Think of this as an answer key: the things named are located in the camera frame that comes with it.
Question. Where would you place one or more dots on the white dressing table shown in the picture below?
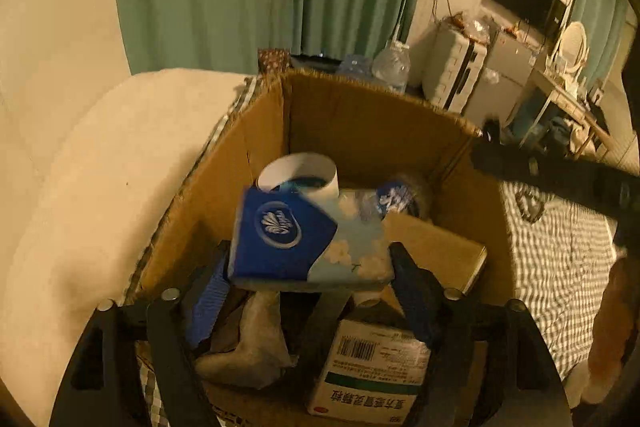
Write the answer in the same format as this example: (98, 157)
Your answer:
(555, 92)

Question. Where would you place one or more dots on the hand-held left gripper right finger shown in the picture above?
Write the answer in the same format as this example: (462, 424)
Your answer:
(415, 302)

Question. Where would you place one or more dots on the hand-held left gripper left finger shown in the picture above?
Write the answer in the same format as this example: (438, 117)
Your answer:
(207, 302)

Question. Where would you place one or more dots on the person's right hand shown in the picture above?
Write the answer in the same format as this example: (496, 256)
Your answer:
(617, 317)

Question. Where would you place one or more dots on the dark clothes pile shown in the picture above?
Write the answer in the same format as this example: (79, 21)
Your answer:
(315, 61)

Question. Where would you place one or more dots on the white medicine box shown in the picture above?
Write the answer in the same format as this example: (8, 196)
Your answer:
(370, 367)

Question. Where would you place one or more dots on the small silver fridge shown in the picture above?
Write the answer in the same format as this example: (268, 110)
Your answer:
(500, 77)

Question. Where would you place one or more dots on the brown cardboard box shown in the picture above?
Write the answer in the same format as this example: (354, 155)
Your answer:
(440, 252)
(350, 127)

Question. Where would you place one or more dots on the narrow green curtain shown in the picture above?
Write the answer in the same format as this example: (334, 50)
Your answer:
(600, 17)

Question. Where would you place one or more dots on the patterned brown box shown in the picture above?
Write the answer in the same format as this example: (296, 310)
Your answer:
(274, 61)

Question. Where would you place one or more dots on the small clear water jug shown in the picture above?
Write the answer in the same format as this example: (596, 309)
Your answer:
(355, 67)

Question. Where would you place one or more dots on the crushed plastic bottle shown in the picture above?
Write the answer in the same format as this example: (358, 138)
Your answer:
(397, 197)

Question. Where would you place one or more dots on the white suitcase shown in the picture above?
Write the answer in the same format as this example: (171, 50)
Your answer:
(450, 67)

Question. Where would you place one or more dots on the grey crumpled cloth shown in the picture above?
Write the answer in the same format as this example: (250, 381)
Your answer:
(255, 342)

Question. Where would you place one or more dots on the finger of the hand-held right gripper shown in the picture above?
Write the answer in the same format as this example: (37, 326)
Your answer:
(550, 172)

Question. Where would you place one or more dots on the wooden chair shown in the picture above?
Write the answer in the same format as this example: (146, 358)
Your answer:
(592, 134)

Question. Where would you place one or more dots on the blue floral tissue pack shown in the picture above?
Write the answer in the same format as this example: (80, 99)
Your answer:
(310, 257)

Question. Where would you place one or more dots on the white mattress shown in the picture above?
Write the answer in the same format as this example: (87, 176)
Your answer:
(100, 182)

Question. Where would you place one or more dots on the white oval mirror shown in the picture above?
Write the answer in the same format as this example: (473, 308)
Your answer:
(572, 44)

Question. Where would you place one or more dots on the clear plastic bag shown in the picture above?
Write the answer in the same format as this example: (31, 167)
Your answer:
(472, 27)

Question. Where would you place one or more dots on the large clear water jug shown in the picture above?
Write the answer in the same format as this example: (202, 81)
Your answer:
(392, 67)

